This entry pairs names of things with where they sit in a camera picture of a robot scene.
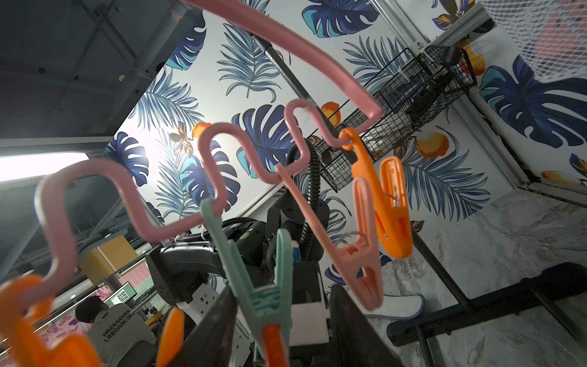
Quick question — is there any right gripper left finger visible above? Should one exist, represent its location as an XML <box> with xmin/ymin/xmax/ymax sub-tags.
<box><xmin>169</xmin><ymin>287</ymin><xmax>238</xmax><ymax>366</ymax></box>

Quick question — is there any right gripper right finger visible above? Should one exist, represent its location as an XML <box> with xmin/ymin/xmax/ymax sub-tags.
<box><xmin>330</xmin><ymin>284</ymin><xmax>403</xmax><ymax>367</ymax></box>

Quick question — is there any dark navy insole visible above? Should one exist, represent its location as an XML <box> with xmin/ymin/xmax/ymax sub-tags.
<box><xmin>361</xmin><ymin>295</ymin><xmax>425</xmax><ymax>321</ymax></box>

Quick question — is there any black clothes rack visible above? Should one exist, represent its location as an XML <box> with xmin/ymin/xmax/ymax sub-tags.
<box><xmin>249</xmin><ymin>34</ymin><xmax>587</xmax><ymax>367</ymax></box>

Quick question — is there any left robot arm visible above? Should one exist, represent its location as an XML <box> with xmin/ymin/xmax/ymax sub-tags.
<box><xmin>146</xmin><ymin>138</ymin><xmax>330</xmax><ymax>312</ymax></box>

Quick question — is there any pink clip hanger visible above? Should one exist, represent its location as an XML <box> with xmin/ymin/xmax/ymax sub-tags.
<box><xmin>11</xmin><ymin>1</ymin><xmax>383</xmax><ymax>313</ymax></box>

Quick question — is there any green clothes peg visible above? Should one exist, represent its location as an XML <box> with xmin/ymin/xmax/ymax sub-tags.
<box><xmin>199</xmin><ymin>196</ymin><xmax>294</xmax><ymax>367</ymax></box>

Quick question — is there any pink clothes peg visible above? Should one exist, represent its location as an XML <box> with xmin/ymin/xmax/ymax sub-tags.
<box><xmin>274</xmin><ymin>162</ymin><xmax>385</xmax><ymax>312</ymax></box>

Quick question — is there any person in white shirt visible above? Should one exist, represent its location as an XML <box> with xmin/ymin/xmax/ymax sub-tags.
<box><xmin>75</xmin><ymin>296</ymin><xmax>156</xmax><ymax>366</ymax></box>

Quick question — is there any orange clothes peg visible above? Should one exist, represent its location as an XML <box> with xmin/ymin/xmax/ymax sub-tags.
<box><xmin>1</xmin><ymin>275</ymin><xmax>102</xmax><ymax>366</ymax></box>
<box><xmin>339</xmin><ymin>128</ymin><xmax>413</xmax><ymax>259</ymax></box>

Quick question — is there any pink triangle item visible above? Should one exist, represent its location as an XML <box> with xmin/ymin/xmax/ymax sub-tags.
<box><xmin>533</xmin><ymin>6</ymin><xmax>586</xmax><ymax>73</ymax></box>

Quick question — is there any black wire basket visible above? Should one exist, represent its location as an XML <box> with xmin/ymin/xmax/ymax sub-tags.
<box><xmin>311</xmin><ymin>44</ymin><xmax>478</xmax><ymax>194</ymax></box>

